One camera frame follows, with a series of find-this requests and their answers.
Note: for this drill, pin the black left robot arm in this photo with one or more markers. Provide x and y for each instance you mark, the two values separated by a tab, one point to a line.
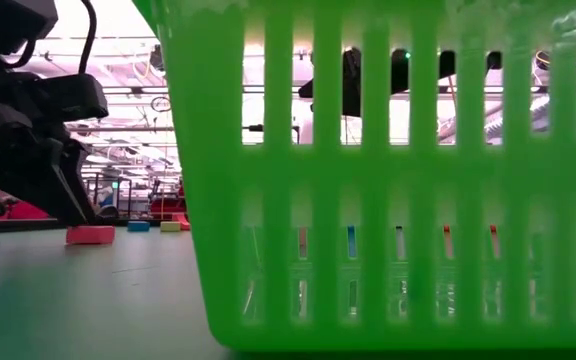
3	20

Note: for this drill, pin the red square block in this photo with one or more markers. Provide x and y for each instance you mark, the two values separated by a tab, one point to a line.
90	235

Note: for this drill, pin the red arch block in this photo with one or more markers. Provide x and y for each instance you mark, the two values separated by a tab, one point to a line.
183	221

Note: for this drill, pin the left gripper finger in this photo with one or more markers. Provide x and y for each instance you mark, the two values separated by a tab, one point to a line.
68	190

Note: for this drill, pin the yellow small cube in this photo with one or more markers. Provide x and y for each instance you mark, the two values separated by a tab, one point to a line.
170	226

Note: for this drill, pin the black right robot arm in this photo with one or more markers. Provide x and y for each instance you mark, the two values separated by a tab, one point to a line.
351	82

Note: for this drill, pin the blue rectangular block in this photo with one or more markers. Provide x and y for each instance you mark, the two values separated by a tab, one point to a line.
138	226

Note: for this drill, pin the green plastic basket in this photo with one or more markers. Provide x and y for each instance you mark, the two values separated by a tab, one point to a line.
208	150

